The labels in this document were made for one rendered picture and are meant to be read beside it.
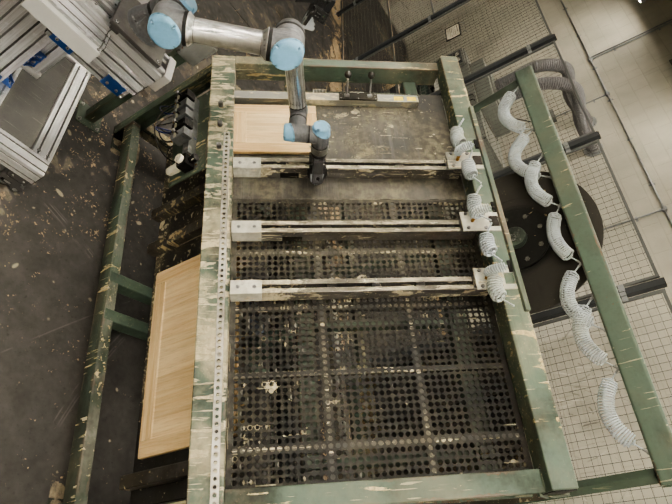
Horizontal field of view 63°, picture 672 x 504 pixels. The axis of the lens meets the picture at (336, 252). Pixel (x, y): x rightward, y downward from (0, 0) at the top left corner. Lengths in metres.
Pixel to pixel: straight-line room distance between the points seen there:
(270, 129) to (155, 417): 1.43
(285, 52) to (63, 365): 1.69
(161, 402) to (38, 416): 0.49
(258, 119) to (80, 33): 0.96
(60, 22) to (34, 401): 1.51
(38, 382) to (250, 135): 1.44
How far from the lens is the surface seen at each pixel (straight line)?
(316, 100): 2.90
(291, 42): 2.03
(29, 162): 2.78
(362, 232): 2.36
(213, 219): 2.39
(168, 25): 2.06
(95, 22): 2.29
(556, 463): 2.18
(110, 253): 2.91
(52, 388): 2.73
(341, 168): 2.55
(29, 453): 2.65
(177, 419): 2.48
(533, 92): 3.30
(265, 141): 2.71
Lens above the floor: 2.25
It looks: 25 degrees down
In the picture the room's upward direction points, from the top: 68 degrees clockwise
